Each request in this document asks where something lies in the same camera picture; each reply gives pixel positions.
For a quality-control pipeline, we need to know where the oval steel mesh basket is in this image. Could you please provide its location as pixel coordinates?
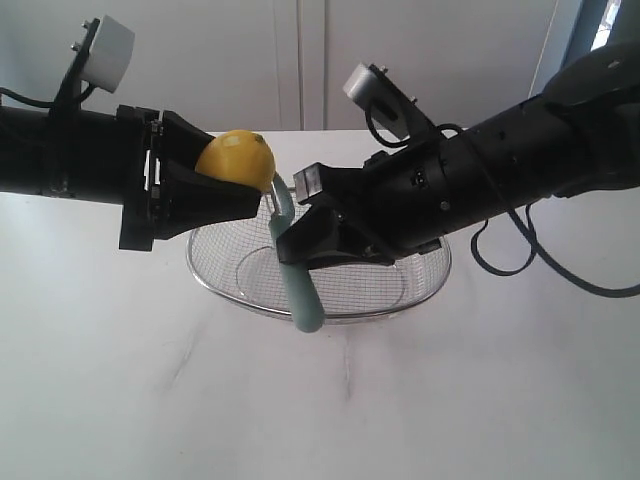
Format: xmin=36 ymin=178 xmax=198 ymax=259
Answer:
xmin=186 ymin=215 xmax=452 ymax=325

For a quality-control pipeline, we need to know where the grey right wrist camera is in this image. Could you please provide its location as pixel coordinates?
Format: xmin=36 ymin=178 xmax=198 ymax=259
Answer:
xmin=343 ymin=63 xmax=435 ymax=141

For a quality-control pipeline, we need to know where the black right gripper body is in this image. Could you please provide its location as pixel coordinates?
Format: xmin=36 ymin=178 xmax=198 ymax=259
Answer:
xmin=344 ymin=134 xmax=495 ymax=255

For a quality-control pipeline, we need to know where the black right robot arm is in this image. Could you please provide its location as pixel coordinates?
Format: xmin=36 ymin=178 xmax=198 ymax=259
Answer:
xmin=276 ymin=42 xmax=639 ymax=269

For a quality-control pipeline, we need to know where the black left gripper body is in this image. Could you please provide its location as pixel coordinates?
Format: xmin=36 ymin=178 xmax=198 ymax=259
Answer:
xmin=116 ymin=105 xmax=162 ymax=251

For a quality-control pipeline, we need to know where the teal handled peeler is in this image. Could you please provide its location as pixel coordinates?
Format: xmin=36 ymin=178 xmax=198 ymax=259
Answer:
xmin=269 ymin=173 xmax=325 ymax=333

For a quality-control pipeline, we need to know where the yellow lemon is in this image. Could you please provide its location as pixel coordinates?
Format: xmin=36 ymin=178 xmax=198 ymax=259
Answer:
xmin=194 ymin=130 xmax=276 ymax=192

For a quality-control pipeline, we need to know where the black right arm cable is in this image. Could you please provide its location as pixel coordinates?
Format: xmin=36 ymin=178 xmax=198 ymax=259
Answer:
xmin=367 ymin=97 xmax=640 ymax=299

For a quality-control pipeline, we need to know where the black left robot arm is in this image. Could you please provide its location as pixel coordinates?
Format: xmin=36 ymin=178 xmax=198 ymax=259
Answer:
xmin=1 ymin=105 xmax=262 ymax=251

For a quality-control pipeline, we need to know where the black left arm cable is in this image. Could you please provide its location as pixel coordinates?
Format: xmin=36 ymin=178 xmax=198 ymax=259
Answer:
xmin=0 ymin=79 xmax=96 ymax=121

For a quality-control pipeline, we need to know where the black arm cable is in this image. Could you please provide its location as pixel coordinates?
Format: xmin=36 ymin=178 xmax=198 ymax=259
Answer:
xmin=0 ymin=79 xmax=96 ymax=121
xmin=367 ymin=97 xmax=640 ymax=299

